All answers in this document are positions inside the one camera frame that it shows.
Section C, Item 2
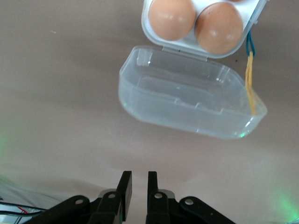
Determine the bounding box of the clear plastic egg box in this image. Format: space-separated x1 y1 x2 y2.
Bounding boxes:
118 0 268 140

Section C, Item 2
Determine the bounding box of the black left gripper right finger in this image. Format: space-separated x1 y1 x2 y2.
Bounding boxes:
145 171 181 224

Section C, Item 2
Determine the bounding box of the blue string loop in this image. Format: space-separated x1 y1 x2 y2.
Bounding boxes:
247 31 256 57

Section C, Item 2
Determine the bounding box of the yellow rubber band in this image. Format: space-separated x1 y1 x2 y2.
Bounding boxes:
245 51 257 115

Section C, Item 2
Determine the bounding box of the black base cable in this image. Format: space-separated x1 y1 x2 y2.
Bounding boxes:
0 202 47 217

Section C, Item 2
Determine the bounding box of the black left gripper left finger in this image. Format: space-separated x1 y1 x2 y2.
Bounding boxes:
88 170 133 224

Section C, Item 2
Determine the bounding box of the table cover sheet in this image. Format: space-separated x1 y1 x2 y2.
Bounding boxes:
0 0 299 224

